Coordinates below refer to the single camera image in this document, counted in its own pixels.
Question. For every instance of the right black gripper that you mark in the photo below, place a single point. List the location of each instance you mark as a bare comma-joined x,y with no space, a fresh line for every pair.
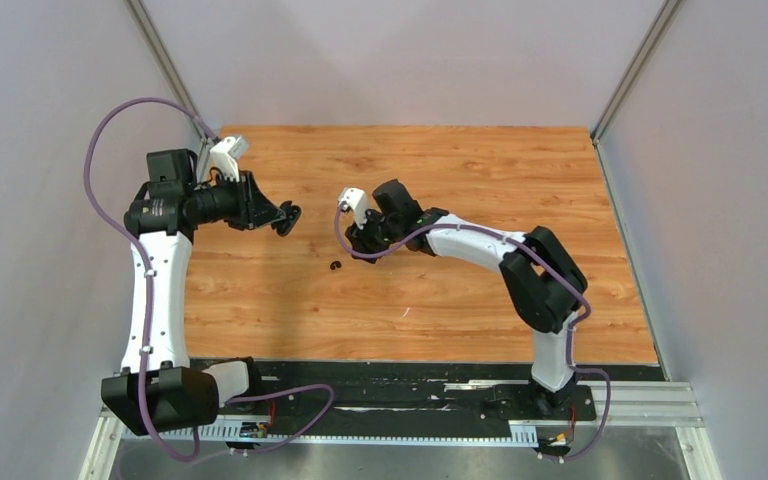
361,238

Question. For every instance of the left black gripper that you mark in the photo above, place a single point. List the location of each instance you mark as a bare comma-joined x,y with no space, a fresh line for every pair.
252,208

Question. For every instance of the black oval case cover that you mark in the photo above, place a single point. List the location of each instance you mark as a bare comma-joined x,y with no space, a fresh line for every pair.
292,213

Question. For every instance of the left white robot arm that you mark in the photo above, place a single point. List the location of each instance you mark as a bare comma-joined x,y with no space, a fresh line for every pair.
157,389

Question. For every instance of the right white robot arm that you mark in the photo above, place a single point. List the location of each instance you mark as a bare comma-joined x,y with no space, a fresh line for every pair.
544,284

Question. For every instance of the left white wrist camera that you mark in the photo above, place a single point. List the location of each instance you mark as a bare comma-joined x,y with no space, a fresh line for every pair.
226,154

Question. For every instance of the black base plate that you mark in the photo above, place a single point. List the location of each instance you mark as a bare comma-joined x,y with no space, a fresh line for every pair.
419,400

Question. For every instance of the left aluminium frame post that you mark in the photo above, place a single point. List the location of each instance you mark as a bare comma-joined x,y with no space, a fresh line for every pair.
156,46

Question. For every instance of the aluminium frame post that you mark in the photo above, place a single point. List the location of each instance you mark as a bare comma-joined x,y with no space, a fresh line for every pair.
643,54
156,46

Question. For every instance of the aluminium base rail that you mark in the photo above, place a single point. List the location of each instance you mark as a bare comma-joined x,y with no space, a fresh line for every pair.
644,430

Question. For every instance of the right aluminium frame post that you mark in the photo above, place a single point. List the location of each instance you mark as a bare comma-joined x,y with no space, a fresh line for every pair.
643,54

